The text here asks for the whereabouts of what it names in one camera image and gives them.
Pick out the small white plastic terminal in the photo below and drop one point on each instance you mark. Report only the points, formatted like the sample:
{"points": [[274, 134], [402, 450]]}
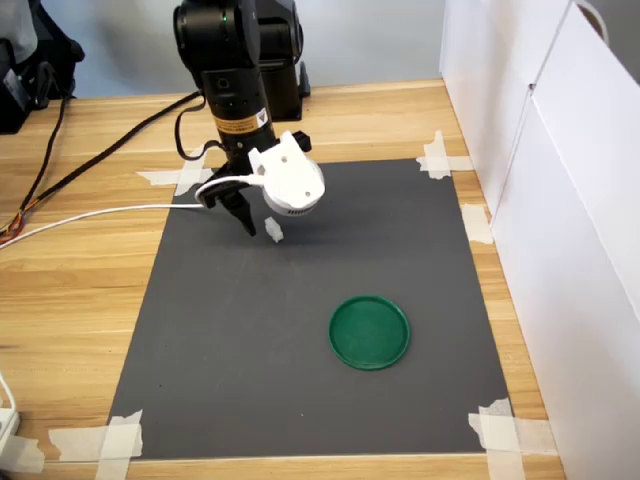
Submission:
{"points": [[274, 231]]}

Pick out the round green lid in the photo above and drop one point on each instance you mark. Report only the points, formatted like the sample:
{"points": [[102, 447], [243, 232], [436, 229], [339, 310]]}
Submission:
{"points": [[369, 333]]}

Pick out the white tape strip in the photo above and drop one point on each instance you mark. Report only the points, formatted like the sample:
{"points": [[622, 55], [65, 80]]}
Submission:
{"points": [[192, 167], [460, 163], [117, 460], [436, 155], [22, 455], [500, 440], [160, 176], [476, 224], [535, 436], [75, 442]]}

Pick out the dark grey mat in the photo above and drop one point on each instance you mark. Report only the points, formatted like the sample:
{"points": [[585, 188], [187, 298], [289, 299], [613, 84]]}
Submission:
{"points": [[300, 310]]}

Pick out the black equipment pile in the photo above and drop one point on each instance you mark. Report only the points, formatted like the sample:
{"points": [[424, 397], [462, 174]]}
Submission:
{"points": [[35, 90]]}

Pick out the white partition panels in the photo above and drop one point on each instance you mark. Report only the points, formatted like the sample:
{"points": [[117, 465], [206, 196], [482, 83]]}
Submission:
{"points": [[560, 200]]}

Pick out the white gripper camera box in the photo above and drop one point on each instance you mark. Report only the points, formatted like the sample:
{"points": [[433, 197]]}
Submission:
{"points": [[290, 180]]}

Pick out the small white bracket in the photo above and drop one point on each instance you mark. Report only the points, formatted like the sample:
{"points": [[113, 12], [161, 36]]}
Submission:
{"points": [[7, 427]]}

